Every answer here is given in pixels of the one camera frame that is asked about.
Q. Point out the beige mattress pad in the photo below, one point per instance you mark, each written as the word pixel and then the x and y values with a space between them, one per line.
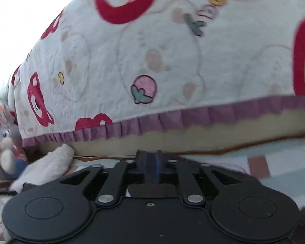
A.
pixel 218 137

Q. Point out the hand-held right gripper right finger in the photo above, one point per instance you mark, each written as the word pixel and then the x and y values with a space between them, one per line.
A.
pixel 156 169

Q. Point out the white folded garment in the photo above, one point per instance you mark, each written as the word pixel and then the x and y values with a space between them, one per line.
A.
pixel 48 165

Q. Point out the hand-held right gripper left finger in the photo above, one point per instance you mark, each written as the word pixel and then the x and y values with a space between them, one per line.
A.
pixel 142 169

